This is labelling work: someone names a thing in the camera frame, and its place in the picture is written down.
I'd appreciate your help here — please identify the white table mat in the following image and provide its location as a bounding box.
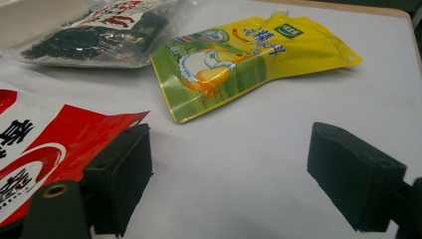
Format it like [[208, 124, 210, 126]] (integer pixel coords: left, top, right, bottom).
[[0, 0, 422, 239]]

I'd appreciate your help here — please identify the clear bag of dried seaweed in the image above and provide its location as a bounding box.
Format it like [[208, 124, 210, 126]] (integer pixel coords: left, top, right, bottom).
[[0, 0, 187, 70]]

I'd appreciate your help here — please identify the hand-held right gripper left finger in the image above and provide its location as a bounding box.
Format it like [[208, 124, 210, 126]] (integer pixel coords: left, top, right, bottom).
[[83, 122, 154, 237]]

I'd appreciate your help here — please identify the red and white snack packet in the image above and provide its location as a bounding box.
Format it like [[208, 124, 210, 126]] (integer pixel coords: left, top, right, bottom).
[[0, 89, 150, 230]]

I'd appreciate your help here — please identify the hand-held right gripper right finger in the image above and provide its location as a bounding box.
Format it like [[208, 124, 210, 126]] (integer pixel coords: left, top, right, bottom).
[[307, 121, 407, 233]]

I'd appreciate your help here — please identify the yellow spout pouch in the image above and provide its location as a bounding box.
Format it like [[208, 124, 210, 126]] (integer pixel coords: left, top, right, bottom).
[[149, 9, 363, 124]]

